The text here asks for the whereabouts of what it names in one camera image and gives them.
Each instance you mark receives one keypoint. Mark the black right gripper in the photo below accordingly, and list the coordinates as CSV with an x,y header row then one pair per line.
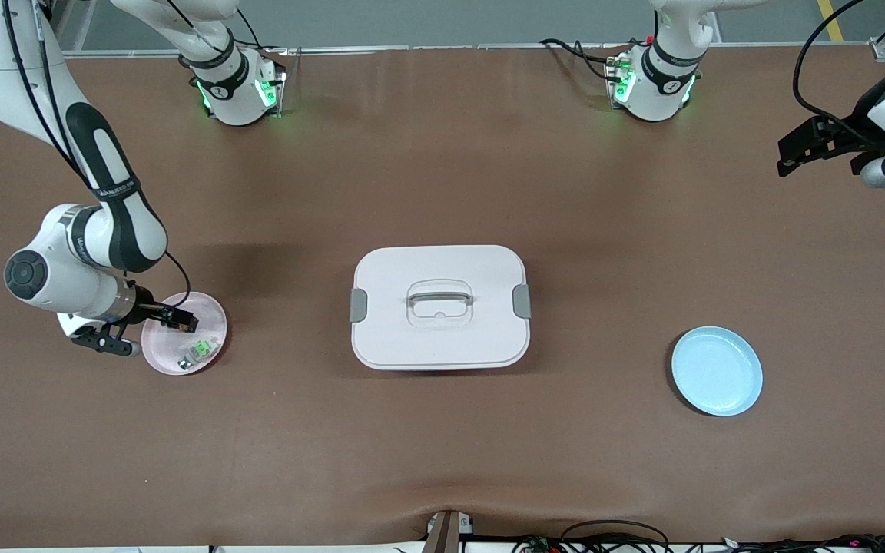
x,y
144,302

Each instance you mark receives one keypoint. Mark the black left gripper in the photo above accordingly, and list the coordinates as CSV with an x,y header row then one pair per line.
x,y
844,141

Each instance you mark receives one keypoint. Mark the orange black push-button switch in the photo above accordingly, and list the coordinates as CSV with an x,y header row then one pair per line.
x,y
189,324

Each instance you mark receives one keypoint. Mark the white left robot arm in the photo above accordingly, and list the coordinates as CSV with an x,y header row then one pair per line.
x,y
661,88

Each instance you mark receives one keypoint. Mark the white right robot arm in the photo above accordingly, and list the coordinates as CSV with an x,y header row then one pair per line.
x,y
104,177

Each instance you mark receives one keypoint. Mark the white lidded box grey latches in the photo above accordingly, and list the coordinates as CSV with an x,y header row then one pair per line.
x,y
442,338

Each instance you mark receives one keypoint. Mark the pink round plate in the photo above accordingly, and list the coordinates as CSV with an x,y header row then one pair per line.
x,y
208,322

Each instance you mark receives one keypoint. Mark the light blue round plate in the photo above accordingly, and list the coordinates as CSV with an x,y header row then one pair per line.
x,y
719,372

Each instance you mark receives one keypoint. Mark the brown table cover mat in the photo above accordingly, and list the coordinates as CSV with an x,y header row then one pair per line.
x,y
442,461

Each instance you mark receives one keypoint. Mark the green push-button switch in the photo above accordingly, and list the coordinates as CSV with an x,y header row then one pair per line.
x,y
200,351

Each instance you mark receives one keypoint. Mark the metal bracket post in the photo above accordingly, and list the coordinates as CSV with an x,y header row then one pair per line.
x,y
442,534

